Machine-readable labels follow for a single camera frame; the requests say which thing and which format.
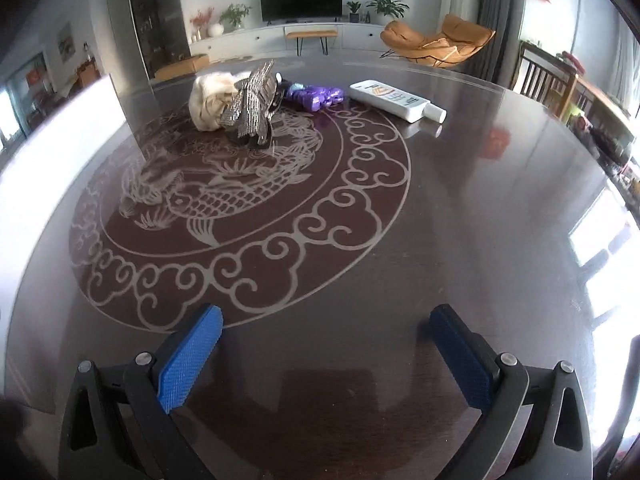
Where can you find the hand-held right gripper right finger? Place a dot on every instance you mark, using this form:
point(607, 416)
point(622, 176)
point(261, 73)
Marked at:
point(462, 360)

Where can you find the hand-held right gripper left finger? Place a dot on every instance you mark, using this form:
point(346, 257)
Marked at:
point(190, 360)

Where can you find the silver glitter bow hair clip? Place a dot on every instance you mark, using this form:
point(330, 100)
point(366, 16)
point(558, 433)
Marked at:
point(250, 105)

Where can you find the white knitted scrunchie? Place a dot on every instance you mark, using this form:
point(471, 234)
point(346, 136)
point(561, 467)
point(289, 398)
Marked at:
point(210, 97)

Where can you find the white tube bottle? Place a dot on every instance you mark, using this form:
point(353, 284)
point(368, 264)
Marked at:
point(390, 100)

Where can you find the cluttered wooden sideboard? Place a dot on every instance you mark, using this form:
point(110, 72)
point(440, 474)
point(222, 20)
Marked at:
point(605, 125)

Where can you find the transparent claw hair clip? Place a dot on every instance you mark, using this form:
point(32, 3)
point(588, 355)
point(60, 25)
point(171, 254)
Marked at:
point(281, 91)

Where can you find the purple hair clip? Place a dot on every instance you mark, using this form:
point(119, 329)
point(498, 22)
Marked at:
point(315, 96)

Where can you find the flat cardboard box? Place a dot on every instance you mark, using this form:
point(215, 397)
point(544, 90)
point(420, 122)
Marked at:
point(185, 62)

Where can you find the wooden chair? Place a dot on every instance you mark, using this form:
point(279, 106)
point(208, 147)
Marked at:
point(545, 72)

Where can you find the brown cardboard box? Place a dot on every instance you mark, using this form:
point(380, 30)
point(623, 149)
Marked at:
point(85, 72)

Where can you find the red square sign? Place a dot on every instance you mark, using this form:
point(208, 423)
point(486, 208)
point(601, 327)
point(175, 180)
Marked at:
point(33, 76)

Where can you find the orange lounge chair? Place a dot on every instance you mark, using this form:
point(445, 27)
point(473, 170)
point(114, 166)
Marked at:
point(460, 35)

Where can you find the white television cabinet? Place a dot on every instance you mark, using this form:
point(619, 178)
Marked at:
point(250, 37)

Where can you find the round white vase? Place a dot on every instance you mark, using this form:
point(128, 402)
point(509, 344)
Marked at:
point(216, 30)

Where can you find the vase with red flowers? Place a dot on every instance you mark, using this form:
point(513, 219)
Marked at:
point(201, 20)

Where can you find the grey curtain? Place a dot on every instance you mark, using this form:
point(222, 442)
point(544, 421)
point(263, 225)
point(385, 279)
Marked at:
point(500, 15)

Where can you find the wooden bench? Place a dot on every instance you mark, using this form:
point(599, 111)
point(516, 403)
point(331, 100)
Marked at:
point(310, 33)

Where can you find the bushy green potted plant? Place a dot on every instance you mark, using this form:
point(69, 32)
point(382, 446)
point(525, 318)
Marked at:
point(235, 15)

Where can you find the dark display cabinet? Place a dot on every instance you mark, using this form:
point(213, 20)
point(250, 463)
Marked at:
point(160, 10)

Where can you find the large green potted plant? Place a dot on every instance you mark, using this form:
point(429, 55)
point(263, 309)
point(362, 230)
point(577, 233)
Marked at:
point(387, 6)

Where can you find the small green potted plant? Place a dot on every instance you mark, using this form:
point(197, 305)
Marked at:
point(353, 10)

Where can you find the black flat television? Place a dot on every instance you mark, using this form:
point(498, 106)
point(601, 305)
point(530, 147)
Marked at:
point(300, 0)

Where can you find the framed wall painting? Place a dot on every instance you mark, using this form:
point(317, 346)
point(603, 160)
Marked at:
point(66, 42)

